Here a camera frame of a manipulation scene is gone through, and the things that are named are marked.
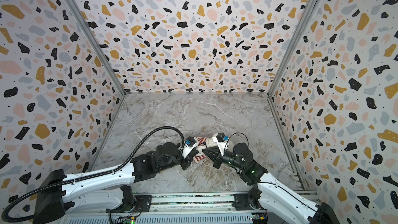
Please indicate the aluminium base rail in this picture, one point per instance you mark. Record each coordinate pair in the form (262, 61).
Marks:
(173, 208)

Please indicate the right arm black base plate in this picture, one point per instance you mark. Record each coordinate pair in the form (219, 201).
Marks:
(247, 202)

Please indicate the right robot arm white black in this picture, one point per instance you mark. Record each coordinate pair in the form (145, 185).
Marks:
(267, 191)

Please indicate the red white striped sweater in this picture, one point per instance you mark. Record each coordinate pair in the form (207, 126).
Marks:
(200, 157)

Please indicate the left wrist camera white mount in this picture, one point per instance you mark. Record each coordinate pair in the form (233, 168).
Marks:
(191, 144)

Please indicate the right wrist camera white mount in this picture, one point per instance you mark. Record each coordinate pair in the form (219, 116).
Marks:
(222, 143)

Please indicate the white plush teddy bear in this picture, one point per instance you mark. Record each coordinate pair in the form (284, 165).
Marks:
(211, 142)

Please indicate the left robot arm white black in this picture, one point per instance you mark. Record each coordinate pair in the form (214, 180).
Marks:
(60, 191)

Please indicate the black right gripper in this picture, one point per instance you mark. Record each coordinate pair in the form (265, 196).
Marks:
(218, 158)

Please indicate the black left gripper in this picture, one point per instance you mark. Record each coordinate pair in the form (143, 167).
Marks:
(187, 164)

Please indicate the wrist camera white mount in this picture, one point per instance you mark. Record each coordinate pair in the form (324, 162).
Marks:
(222, 143)
(191, 144)

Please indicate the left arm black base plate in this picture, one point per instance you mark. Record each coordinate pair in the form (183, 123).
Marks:
(138, 204)

